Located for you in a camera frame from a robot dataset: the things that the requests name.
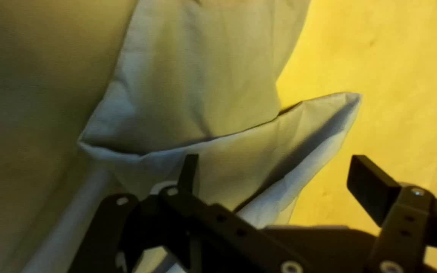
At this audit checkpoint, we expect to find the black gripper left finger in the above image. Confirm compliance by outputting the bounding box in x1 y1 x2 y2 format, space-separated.
177 154 198 194

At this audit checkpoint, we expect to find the light wood side table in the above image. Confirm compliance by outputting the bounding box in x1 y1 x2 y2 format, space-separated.
277 0 437 232

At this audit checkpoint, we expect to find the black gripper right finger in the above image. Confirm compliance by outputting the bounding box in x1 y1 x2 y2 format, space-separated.
347 154 437 264

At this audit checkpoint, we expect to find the white cloth towel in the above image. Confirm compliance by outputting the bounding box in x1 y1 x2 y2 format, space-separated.
0 0 359 273

